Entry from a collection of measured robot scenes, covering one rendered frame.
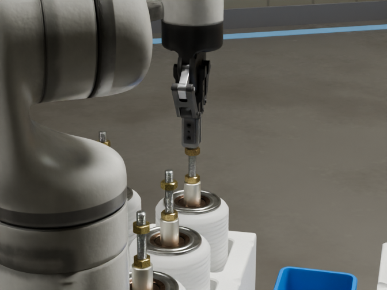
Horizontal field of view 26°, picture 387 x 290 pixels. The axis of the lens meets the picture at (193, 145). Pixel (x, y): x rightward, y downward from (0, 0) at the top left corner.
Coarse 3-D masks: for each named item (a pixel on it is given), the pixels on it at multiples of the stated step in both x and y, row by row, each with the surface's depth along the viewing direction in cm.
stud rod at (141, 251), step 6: (138, 216) 84; (144, 216) 85; (138, 222) 85; (144, 222) 85; (138, 234) 85; (144, 234) 85; (138, 240) 85; (144, 240) 85; (138, 246) 86; (144, 246) 86; (138, 252) 86; (144, 252) 86; (138, 258) 86; (144, 258) 86
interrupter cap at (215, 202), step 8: (176, 192) 112; (200, 192) 112; (208, 192) 112; (176, 200) 109; (200, 200) 110; (208, 200) 109; (216, 200) 109; (176, 208) 107; (184, 208) 107; (192, 208) 107; (200, 208) 107; (208, 208) 107; (216, 208) 107
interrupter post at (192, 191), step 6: (186, 186) 108; (192, 186) 107; (198, 186) 108; (186, 192) 108; (192, 192) 108; (198, 192) 108; (186, 198) 108; (192, 198) 108; (198, 198) 108; (186, 204) 109; (192, 204) 108; (198, 204) 109
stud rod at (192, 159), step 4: (192, 148) 106; (188, 156) 107; (192, 156) 107; (188, 160) 107; (192, 160) 107; (192, 164) 107; (188, 168) 108; (192, 168) 107; (188, 172) 108; (192, 172) 107; (192, 176) 108
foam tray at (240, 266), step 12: (228, 240) 116; (240, 240) 115; (252, 240) 115; (228, 252) 116; (240, 252) 112; (252, 252) 114; (228, 264) 108; (240, 264) 108; (252, 264) 115; (216, 276) 105; (228, 276) 105; (240, 276) 105; (252, 276) 116; (216, 288) 103; (228, 288) 102; (240, 288) 105; (252, 288) 117
